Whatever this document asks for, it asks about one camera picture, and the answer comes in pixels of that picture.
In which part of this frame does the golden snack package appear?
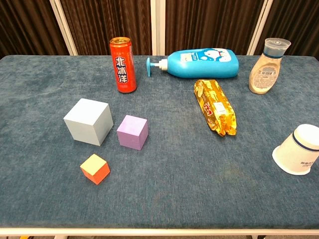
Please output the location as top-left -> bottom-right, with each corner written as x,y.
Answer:
194,79 -> 237,137

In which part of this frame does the dark brown pleated curtain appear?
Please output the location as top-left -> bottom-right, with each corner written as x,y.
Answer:
165,0 -> 264,56
254,0 -> 319,62
60,0 -> 152,56
0,0 -> 63,59

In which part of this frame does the medium purple cube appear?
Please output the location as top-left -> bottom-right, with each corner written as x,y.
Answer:
116,115 -> 149,151

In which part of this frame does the large light blue cube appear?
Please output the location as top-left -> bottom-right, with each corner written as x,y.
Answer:
63,98 -> 114,146

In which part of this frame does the red soda can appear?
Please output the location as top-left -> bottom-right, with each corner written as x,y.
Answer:
109,36 -> 138,94

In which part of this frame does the white partition frame post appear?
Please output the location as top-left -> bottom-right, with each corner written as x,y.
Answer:
150,0 -> 166,56
246,0 -> 274,55
49,0 -> 78,56

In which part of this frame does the blue fabric table cover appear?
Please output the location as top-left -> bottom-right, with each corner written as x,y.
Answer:
0,54 -> 319,230

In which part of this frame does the blue pump lotion bottle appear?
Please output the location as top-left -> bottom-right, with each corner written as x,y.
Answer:
146,48 -> 240,79

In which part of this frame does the white table frame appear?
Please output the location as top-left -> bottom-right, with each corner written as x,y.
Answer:
0,227 -> 319,239

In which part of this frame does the white paper cup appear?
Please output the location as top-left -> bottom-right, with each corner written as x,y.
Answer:
272,123 -> 319,176

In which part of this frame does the small orange block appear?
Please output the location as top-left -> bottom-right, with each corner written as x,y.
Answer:
80,153 -> 111,185

